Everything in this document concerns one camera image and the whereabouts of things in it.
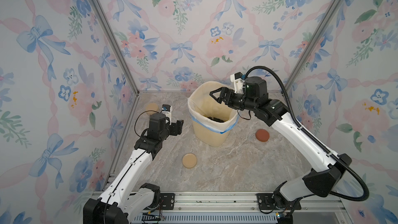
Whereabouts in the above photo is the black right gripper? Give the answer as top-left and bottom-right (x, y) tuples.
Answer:
(210, 86), (258, 113)

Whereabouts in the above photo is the glass jar light wood lid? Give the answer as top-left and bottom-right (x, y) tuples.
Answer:
(145, 103), (160, 116)

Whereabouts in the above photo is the tan jar lid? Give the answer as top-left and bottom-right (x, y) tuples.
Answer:
(182, 153), (198, 169)

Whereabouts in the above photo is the red jar lid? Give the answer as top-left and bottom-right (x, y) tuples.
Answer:
(255, 129), (270, 142)

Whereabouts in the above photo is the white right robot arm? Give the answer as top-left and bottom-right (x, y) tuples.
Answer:
(209, 77), (346, 208)

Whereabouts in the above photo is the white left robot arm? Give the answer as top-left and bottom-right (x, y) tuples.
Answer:
(83, 106), (183, 224)

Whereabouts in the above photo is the translucent bin liner blue band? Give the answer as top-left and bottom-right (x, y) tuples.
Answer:
(187, 81), (241, 134)

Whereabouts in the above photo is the cream ribbed trash bin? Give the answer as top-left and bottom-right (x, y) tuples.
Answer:
(192, 117), (238, 147)

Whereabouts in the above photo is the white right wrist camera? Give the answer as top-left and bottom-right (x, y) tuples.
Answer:
(230, 72), (245, 94)

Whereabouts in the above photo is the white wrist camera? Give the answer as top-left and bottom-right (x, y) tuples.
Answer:
(161, 104), (173, 123)
(230, 72), (245, 94)

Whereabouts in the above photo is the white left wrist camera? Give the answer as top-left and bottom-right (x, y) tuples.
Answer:
(161, 104), (173, 123)

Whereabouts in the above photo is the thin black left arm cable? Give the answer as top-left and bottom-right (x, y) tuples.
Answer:
(134, 110), (161, 139)

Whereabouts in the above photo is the aluminium mounting rail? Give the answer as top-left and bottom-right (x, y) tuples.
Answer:
(82, 191), (352, 224)

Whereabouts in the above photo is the black corrugated cable conduit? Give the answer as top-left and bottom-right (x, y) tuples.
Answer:
(244, 66), (370, 202)

